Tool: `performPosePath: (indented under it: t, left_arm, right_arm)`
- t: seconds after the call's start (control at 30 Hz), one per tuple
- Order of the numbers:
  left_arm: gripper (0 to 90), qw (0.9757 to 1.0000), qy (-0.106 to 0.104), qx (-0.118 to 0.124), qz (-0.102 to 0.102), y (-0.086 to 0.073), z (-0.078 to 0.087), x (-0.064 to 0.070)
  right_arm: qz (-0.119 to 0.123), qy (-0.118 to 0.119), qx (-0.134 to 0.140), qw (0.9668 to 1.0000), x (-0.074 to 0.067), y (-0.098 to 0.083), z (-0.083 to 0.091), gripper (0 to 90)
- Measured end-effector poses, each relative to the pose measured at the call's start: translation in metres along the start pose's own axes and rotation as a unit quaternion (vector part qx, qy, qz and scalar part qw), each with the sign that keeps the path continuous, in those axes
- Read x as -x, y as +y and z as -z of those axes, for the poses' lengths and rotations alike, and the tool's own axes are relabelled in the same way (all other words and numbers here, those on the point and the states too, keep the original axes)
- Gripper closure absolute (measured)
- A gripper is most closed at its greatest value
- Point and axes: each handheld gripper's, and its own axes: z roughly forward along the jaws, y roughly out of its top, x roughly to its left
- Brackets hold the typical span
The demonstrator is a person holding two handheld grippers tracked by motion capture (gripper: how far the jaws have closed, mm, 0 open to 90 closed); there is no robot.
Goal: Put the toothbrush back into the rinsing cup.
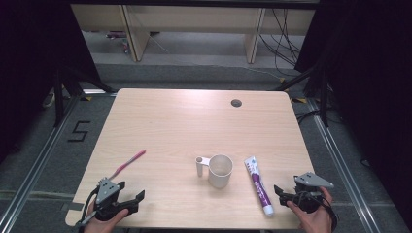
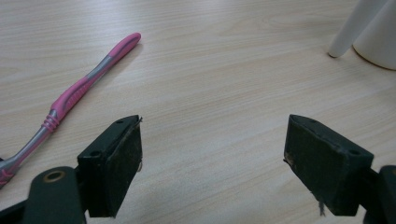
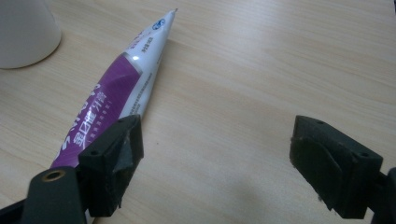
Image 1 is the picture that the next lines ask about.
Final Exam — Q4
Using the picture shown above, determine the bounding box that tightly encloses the black metal stand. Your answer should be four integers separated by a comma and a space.
271, 63, 332, 128
52, 63, 119, 128

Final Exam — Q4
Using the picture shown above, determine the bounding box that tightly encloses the bundle of black floor cables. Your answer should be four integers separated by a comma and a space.
257, 8, 303, 78

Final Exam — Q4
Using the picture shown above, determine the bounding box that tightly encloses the person's left hand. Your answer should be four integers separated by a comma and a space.
84, 200, 130, 233

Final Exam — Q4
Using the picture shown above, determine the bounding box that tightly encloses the pink toothbrush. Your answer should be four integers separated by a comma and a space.
108, 150, 147, 182

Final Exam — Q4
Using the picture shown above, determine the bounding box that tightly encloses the aluminium floor rail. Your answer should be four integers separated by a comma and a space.
0, 95, 81, 233
305, 96, 382, 233

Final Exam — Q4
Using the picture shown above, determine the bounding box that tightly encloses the white cup with holder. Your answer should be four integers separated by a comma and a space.
194, 153, 234, 190

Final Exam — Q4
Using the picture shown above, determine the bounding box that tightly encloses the white and purple toothpaste tube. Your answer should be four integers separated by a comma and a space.
244, 155, 275, 217

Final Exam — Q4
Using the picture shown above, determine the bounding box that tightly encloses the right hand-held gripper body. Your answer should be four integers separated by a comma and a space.
289, 172, 335, 215

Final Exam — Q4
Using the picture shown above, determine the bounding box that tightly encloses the black overhead frame bar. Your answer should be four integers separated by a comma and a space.
68, 0, 323, 10

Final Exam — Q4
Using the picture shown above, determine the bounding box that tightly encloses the person's right hand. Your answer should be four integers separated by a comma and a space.
286, 186, 335, 233

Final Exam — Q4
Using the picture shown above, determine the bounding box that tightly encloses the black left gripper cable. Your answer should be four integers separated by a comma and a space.
75, 186, 100, 228

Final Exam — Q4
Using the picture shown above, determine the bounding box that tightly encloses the white floor cable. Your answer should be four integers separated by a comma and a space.
41, 90, 57, 110

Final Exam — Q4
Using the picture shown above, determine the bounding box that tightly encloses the dark curtain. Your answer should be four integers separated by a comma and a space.
293, 0, 412, 224
0, 0, 102, 164

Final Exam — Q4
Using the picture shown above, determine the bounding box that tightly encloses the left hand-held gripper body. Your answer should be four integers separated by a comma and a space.
93, 177, 131, 222

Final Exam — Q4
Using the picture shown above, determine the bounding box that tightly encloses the light wooden shelf unit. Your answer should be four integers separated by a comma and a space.
70, 3, 317, 65

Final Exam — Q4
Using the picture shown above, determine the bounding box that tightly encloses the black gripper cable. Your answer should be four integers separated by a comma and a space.
319, 192, 340, 231
75, 186, 100, 228

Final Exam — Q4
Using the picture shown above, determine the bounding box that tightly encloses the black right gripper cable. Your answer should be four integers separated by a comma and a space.
319, 192, 340, 231

